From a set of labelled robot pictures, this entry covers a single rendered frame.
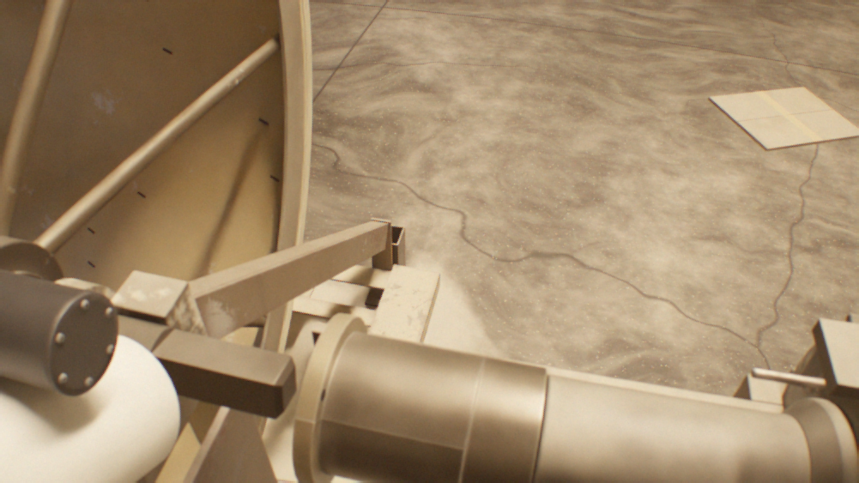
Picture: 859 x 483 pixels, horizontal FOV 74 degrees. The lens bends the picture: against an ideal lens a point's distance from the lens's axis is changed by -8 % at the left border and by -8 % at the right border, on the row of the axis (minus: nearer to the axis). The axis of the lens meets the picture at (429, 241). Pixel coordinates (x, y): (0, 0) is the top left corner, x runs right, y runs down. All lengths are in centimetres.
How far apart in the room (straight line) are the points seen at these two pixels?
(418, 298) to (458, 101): 131
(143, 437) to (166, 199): 123
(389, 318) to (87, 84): 88
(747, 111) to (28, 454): 296
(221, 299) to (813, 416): 60
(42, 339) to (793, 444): 46
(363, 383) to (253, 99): 94
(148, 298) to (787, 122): 279
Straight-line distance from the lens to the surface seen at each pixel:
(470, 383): 45
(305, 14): 125
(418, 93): 274
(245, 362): 52
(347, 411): 45
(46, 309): 21
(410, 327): 149
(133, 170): 83
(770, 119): 303
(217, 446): 66
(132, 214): 153
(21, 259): 66
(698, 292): 202
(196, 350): 54
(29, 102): 69
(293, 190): 128
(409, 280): 159
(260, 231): 137
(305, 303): 157
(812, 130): 306
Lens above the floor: 135
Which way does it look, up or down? 43 degrees down
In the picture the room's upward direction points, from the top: 2 degrees clockwise
